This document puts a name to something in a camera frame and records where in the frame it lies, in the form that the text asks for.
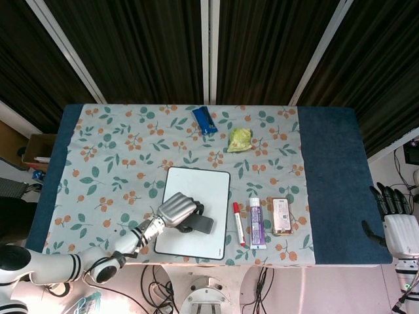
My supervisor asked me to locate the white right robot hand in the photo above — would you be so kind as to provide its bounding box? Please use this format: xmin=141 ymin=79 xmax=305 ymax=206
xmin=361 ymin=183 xmax=419 ymax=260

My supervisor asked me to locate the white board with black frame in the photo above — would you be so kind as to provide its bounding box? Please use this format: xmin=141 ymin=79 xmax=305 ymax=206
xmin=153 ymin=166 xmax=231 ymax=261

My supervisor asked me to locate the round grey robot base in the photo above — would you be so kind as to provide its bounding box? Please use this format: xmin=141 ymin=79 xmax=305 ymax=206
xmin=177 ymin=273 xmax=232 ymax=314

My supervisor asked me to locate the white slanted frame post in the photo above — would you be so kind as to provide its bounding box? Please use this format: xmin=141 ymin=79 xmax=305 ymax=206
xmin=287 ymin=0 xmax=361 ymax=106
xmin=0 ymin=99 xmax=44 ymax=135
xmin=26 ymin=0 xmax=106 ymax=105
xmin=365 ymin=126 xmax=419 ymax=164

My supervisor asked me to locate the small black monitor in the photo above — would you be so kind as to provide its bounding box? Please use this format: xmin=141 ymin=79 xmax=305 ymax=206
xmin=403 ymin=141 xmax=419 ymax=165

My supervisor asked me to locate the yellow green crumpled packet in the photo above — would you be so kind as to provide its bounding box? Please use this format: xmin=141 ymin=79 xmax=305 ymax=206
xmin=227 ymin=128 xmax=254 ymax=154

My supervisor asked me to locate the floral printed tablecloth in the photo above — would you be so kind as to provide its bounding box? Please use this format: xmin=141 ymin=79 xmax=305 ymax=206
xmin=41 ymin=103 xmax=317 ymax=267

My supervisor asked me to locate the dark grey board eraser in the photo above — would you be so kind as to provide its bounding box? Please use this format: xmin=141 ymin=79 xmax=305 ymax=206
xmin=187 ymin=215 xmax=215 ymax=235

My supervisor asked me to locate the black floor cable bundle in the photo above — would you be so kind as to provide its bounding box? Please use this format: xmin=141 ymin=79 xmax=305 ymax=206
xmin=139 ymin=264 xmax=180 ymax=314
xmin=240 ymin=265 xmax=276 ymax=314

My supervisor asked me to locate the yellow and brown flat box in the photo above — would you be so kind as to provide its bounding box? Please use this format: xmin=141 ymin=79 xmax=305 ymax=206
xmin=270 ymin=196 xmax=294 ymax=237

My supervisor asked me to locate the dark pleated curtain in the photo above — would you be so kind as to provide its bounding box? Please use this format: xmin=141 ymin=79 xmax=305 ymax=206
xmin=0 ymin=0 xmax=419 ymax=158

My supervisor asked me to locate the red and white marker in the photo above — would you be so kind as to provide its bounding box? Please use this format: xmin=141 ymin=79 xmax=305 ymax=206
xmin=232 ymin=201 xmax=247 ymax=248

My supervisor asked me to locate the brown cardboard box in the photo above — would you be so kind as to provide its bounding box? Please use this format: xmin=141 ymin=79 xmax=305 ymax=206
xmin=20 ymin=133 xmax=59 ymax=173

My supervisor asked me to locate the blue snack packet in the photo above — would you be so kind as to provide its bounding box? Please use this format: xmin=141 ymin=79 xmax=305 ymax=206
xmin=191 ymin=106 xmax=219 ymax=136

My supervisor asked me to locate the dark blue table cover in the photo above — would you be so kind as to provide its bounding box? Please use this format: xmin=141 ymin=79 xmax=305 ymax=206
xmin=25 ymin=103 xmax=393 ymax=269

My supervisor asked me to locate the purple and white toothpaste tube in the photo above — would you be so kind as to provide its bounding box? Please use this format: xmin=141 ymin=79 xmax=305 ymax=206
xmin=249 ymin=197 xmax=267 ymax=251

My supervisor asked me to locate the white upright frame post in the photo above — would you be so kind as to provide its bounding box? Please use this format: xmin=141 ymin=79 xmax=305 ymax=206
xmin=200 ymin=0 xmax=221 ymax=105

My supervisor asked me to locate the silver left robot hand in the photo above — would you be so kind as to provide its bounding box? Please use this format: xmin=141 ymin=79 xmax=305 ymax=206
xmin=157 ymin=192 xmax=206 ymax=234

